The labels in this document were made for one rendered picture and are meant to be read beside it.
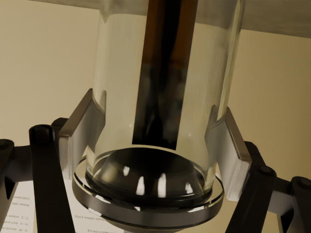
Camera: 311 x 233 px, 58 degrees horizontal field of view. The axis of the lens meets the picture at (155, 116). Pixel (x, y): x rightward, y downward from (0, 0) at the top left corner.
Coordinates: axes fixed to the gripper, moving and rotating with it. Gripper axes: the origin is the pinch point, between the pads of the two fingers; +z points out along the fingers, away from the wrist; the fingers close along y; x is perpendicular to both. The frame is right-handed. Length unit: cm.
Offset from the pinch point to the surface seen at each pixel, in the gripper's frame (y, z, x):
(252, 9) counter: 16.1, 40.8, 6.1
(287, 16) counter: 23.7, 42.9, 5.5
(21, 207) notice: -35, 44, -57
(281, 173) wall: 40, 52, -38
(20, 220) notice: -35, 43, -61
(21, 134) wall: -37, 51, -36
